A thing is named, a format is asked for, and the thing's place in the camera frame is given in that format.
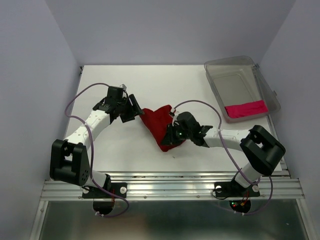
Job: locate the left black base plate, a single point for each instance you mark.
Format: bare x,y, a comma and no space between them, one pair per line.
116,188

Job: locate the aluminium rail frame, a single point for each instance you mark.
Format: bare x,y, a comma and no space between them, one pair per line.
174,206

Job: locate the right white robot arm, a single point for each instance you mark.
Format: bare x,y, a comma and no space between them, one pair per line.
261,149

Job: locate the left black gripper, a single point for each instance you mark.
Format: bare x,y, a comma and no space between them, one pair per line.
134,110

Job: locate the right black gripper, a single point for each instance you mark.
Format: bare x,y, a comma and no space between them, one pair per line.
169,138

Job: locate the pink rolled t shirt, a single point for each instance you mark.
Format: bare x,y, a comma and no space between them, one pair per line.
246,109

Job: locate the dark red t shirt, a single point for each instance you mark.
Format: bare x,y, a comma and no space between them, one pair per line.
156,122

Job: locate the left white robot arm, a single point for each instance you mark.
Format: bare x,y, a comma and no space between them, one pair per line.
69,160

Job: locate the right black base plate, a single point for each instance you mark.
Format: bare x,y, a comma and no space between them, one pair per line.
230,189

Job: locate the clear plastic bin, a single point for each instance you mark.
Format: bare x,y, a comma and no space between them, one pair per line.
238,80

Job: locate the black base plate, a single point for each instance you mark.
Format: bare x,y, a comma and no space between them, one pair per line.
230,189
116,188

